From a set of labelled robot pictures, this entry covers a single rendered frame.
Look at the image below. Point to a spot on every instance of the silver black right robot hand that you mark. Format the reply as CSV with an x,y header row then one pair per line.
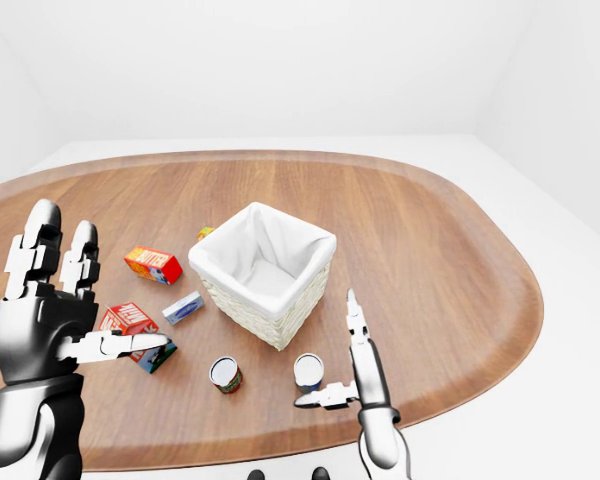
x,y
367,370

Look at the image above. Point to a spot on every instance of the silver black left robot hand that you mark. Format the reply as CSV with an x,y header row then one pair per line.
x,y
40,320

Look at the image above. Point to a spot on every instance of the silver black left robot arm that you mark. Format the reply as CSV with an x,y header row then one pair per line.
x,y
30,430

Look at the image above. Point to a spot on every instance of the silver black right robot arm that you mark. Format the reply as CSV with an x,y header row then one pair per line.
x,y
382,445

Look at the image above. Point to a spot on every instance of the white woven basket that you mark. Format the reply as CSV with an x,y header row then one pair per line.
x,y
265,272

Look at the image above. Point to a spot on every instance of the red green soup tin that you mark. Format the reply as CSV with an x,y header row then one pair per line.
x,y
226,375

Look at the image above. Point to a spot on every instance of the blue white tin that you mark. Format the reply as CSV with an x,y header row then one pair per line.
x,y
308,372

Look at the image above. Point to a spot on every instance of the red milk carton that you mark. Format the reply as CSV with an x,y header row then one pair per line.
x,y
135,330

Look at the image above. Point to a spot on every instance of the small dark rounded shape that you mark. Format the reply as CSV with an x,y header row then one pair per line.
x,y
320,473
255,475

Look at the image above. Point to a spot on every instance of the red butter box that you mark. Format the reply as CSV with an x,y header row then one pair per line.
x,y
153,264

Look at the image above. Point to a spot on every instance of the small white blue box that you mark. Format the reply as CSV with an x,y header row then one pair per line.
x,y
183,308

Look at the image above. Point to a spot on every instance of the small yellow orange box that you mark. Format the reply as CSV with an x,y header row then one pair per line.
x,y
205,232

